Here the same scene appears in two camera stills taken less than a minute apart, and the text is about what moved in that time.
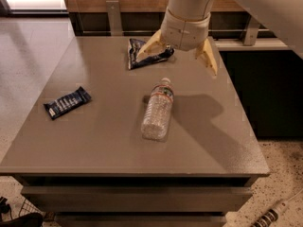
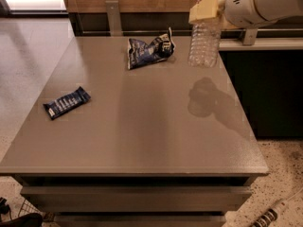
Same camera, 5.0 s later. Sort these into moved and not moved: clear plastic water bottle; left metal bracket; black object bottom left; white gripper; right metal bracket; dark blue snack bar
Moved: white gripper; clear plastic water bottle
Not moved: right metal bracket; dark blue snack bar; left metal bracket; black object bottom left
